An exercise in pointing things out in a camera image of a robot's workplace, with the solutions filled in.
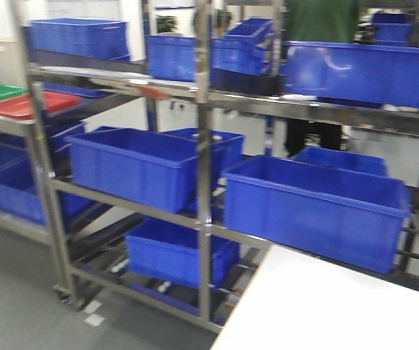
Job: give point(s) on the lower shelf blue bin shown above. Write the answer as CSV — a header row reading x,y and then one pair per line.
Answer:
x,y
170,252

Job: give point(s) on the upper blue plastic bin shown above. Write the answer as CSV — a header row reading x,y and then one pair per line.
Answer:
x,y
358,72

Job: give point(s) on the stainless steel shelf rack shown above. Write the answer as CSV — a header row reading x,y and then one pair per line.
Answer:
x,y
79,283

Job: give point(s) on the right blue plastic bin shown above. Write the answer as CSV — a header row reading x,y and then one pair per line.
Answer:
x,y
154,169

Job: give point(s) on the large blue plastic bin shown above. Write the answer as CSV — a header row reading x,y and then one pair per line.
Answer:
x,y
352,217

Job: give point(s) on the red plastic tray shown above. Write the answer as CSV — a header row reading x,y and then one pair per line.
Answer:
x,y
21,108

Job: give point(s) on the person in green shirt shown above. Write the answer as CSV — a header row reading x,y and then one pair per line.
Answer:
x,y
318,21

